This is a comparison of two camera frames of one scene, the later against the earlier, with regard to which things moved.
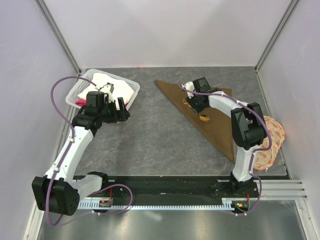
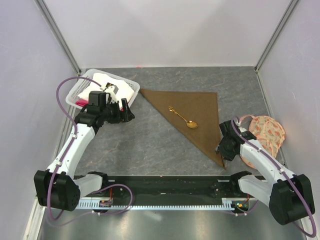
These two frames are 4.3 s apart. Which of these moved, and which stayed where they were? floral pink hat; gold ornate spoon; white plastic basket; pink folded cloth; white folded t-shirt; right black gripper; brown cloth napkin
Moved: brown cloth napkin; right black gripper; gold ornate spoon
Stayed: white plastic basket; floral pink hat; pink folded cloth; white folded t-shirt
